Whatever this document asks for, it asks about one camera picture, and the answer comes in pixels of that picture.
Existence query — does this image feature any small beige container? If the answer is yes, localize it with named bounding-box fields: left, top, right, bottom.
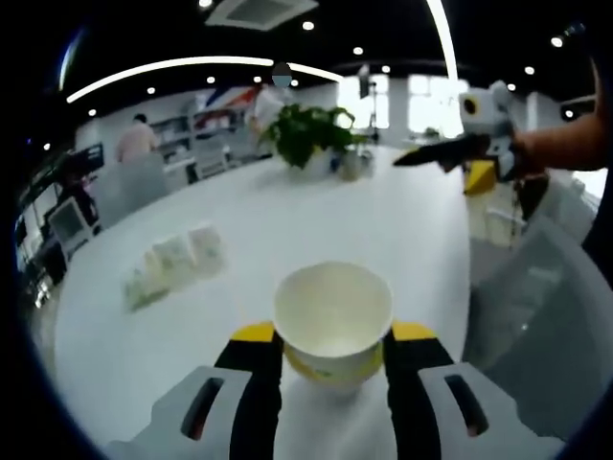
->
left=338, top=150, right=363, bottom=182

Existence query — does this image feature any ceiling air vent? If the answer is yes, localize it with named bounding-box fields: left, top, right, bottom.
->
left=205, top=0, right=320, bottom=31

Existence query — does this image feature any pile of white paper cups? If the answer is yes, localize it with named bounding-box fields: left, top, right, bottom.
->
left=125, top=222, right=227, bottom=311

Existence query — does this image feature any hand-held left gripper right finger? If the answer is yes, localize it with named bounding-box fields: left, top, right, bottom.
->
left=382, top=320, right=566, bottom=460

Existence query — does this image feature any person's dark shirt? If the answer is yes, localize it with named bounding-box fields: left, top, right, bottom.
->
left=581, top=47, right=613, bottom=288

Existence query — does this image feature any white table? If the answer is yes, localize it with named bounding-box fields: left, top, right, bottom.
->
left=55, top=143, right=475, bottom=460

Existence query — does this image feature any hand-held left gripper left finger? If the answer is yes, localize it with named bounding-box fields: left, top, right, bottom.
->
left=107, top=321, right=284, bottom=460

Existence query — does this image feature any green potted plant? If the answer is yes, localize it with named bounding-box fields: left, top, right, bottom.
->
left=261, top=103, right=368, bottom=177

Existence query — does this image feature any grey partition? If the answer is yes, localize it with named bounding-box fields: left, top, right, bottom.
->
left=93, top=153, right=169, bottom=230

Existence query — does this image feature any curved ceiling light strip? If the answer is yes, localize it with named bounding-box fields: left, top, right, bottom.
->
left=65, top=56, right=346, bottom=104

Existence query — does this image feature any red blue banner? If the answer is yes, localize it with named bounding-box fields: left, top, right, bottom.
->
left=193, top=85, right=255, bottom=128

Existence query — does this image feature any white chair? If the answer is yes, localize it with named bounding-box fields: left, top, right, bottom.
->
left=47, top=195, right=100, bottom=255

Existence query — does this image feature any straight ceiling light strip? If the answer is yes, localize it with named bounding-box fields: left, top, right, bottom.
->
left=425, top=0, right=459, bottom=81

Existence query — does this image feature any white paper cup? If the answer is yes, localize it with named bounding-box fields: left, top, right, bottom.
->
left=273, top=261, right=394, bottom=390

